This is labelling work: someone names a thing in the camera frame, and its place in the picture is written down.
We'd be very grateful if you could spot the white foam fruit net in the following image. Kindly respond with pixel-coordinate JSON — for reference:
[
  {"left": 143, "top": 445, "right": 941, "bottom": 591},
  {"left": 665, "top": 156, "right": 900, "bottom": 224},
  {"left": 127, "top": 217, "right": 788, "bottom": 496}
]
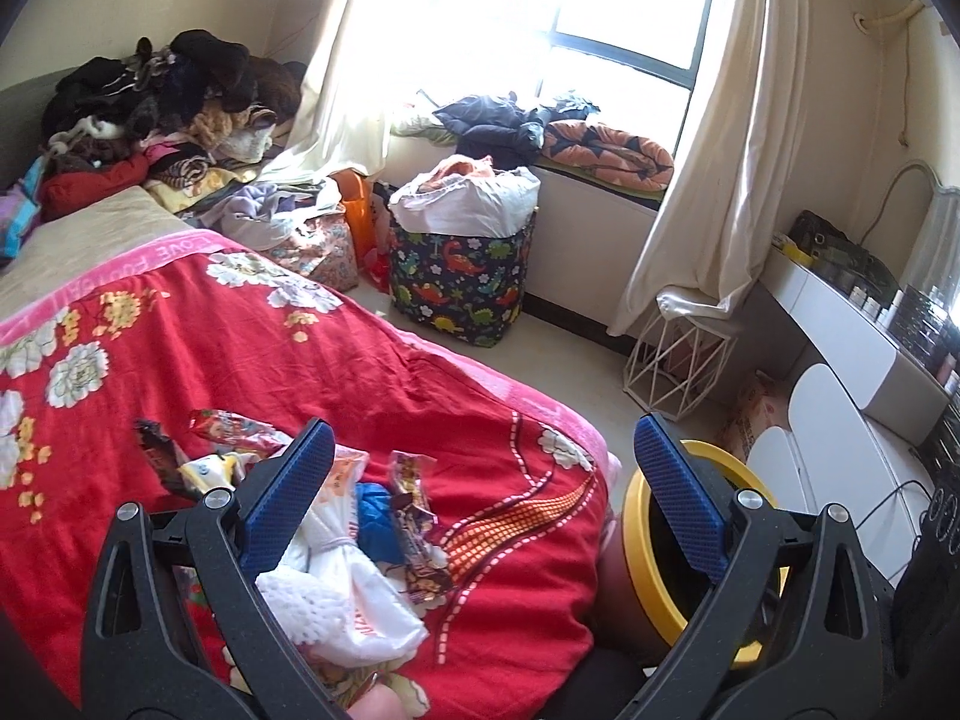
[{"left": 256, "top": 567, "right": 347, "bottom": 647}]

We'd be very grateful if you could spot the yellow white snack wrapper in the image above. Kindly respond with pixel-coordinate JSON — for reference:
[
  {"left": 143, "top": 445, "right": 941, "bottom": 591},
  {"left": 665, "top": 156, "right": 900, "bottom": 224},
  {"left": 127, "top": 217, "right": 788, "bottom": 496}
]
[{"left": 178, "top": 452, "right": 245, "bottom": 499}]

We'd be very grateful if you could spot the dark purple snack wrapper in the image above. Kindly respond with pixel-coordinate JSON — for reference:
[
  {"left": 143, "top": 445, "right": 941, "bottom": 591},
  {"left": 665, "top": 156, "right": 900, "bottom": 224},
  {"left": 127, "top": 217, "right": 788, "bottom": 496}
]
[{"left": 133, "top": 418, "right": 199, "bottom": 500}]

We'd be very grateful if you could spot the yellow rimmed trash bin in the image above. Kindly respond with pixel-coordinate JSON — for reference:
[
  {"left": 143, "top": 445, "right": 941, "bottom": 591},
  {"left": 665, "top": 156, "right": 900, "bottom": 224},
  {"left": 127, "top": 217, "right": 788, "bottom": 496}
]
[{"left": 595, "top": 439, "right": 790, "bottom": 673}]

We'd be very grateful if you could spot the red floral blanket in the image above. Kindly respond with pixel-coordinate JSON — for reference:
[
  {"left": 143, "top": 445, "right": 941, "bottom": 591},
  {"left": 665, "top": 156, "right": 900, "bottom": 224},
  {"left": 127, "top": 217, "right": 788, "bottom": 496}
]
[{"left": 2, "top": 234, "right": 617, "bottom": 718}]

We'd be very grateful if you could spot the black makeup bag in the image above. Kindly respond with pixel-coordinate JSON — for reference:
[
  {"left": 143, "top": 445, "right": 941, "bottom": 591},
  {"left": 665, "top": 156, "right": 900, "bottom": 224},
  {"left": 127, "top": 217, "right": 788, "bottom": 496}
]
[{"left": 788, "top": 210, "right": 898, "bottom": 307}]

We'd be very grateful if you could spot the orange patterned blanket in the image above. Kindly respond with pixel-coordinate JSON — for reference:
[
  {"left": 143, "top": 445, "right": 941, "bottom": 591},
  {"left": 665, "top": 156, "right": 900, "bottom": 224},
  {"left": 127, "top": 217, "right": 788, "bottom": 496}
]
[{"left": 540, "top": 119, "right": 674, "bottom": 193}]

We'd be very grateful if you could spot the white chair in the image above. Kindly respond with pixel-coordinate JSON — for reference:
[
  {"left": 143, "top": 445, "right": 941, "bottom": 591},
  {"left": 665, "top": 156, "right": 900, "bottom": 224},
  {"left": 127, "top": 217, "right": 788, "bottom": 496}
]
[{"left": 747, "top": 362, "right": 934, "bottom": 583}]

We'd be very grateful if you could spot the person's left hand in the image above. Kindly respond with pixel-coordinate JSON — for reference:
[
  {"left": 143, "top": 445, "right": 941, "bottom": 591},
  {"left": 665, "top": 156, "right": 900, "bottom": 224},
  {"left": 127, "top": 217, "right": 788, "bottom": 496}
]
[{"left": 348, "top": 671, "right": 410, "bottom": 720}]

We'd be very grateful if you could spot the red patterned snack wrapper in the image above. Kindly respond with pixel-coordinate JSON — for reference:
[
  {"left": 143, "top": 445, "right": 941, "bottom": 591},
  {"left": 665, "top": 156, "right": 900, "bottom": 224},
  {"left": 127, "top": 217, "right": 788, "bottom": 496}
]
[{"left": 189, "top": 410, "right": 293, "bottom": 458}]

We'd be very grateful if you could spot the dinosaur print storage basket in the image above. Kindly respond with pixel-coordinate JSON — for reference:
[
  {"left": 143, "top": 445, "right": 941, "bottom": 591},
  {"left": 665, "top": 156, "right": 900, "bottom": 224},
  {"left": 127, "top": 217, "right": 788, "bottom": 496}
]
[{"left": 389, "top": 211, "right": 537, "bottom": 348}]

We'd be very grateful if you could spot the dark navy jacket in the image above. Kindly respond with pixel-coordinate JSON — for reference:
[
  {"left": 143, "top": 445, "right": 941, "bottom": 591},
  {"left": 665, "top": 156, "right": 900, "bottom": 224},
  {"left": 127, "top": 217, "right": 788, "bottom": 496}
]
[{"left": 433, "top": 94, "right": 599, "bottom": 171}]

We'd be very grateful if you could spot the pile of dark clothes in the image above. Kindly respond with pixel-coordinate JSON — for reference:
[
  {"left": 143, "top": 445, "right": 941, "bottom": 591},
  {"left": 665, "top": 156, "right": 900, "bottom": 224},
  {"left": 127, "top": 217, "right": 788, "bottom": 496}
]
[{"left": 41, "top": 29, "right": 306, "bottom": 188}]

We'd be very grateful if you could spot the cream curtain right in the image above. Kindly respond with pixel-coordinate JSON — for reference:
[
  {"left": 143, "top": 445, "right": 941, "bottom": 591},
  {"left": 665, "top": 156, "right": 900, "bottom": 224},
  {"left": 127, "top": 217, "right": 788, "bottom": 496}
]
[{"left": 607, "top": 0, "right": 812, "bottom": 337}]

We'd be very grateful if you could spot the orange bag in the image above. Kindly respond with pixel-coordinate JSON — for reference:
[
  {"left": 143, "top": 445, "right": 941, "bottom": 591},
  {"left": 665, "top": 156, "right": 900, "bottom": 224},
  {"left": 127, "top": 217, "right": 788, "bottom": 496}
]
[{"left": 332, "top": 169, "right": 377, "bottom": 268}]

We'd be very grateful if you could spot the cream curtain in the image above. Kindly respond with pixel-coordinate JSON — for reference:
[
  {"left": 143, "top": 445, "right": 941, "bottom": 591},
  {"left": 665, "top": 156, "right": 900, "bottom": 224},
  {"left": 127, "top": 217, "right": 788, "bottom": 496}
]
[
  {"left": 262, "top": 0, "right": 405, "bottom": 184},
  {"left": 607, "top": 0, "right": 812, "bottom": 337}
]

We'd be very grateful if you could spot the black window frame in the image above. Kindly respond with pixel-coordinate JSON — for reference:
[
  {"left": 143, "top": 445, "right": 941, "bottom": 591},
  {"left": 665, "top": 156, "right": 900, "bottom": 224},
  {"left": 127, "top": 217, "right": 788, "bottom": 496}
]
[{"left": 551, "top": 0, "right": 711, "bottom": 86}]

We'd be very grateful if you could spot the white printed plastic bag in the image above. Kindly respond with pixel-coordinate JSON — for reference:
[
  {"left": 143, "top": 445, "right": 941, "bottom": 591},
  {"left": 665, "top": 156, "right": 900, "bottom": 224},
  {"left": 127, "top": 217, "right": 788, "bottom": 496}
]
[{"left": 274, "top": 447, "right": 428, "bottom": 668}]

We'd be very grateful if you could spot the white dressing table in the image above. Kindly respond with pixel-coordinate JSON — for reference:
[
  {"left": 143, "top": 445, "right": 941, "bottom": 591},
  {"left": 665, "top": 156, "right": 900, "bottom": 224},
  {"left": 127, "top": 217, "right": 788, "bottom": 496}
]
[{"left": 760, "top": 247, "right": 949, "bottom": 445}]

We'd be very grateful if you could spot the cream curtain left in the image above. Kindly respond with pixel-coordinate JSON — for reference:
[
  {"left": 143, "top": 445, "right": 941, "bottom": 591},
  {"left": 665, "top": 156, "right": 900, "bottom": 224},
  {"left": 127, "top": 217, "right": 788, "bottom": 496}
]
[{"left": 262, "top": 0, "right": 405, "bottom": 184}]

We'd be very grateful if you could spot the small colourful candy wrapper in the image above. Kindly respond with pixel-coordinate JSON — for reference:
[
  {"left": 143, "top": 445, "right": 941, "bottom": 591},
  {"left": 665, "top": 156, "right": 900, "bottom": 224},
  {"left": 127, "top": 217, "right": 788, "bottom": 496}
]
[{"left": 389, "top": 450, "right": 452, "bottom": 605}]

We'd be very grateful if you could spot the floral fabric bag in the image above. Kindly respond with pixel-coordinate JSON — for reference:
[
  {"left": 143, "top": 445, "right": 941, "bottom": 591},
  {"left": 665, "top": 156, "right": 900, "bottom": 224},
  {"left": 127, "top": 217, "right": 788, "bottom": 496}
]
[{"left": 263, "top": 211, "right": 359, "bottom": 293}]

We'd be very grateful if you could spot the silver framed mirror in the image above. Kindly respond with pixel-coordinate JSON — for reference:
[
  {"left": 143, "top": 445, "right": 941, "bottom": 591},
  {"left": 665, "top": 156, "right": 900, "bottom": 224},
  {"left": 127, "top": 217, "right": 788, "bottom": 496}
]
[{"left": 859, "top": 160, "right": 958, "bottom": 312}]

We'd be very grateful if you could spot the blue crumpled cloth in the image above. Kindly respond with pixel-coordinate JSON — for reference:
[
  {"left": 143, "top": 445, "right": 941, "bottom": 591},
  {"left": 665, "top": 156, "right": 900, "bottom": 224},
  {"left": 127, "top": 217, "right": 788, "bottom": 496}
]
[{"left": 356, "top": 481, "right": 405, "bottom": 564}]

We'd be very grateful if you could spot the white wire frame stool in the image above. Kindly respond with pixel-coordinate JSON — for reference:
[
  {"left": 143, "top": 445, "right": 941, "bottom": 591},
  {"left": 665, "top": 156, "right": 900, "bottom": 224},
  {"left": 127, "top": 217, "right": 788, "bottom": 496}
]
[{"left": 623, "top": 309, "right": 740, "bottom": 422}]

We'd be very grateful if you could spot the white bag in basket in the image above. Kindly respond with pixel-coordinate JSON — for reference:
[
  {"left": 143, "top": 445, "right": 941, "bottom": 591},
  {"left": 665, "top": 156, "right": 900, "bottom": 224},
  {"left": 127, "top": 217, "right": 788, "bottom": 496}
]
[{"left": 387, "top": 154, "right": 540, "bottom": 239}]

